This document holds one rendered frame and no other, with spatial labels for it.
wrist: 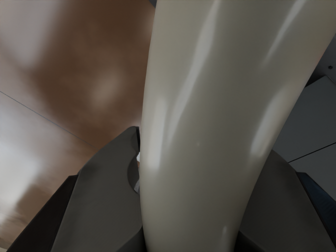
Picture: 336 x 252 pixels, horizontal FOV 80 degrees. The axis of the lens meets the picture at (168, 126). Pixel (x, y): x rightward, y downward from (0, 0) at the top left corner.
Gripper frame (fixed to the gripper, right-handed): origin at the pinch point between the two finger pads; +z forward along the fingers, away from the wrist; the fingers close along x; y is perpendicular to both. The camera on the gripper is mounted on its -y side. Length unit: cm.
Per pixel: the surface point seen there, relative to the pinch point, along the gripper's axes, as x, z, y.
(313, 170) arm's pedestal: 56, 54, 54
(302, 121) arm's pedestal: 63, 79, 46
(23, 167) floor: -157, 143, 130
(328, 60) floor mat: 77, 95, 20
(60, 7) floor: -57, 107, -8
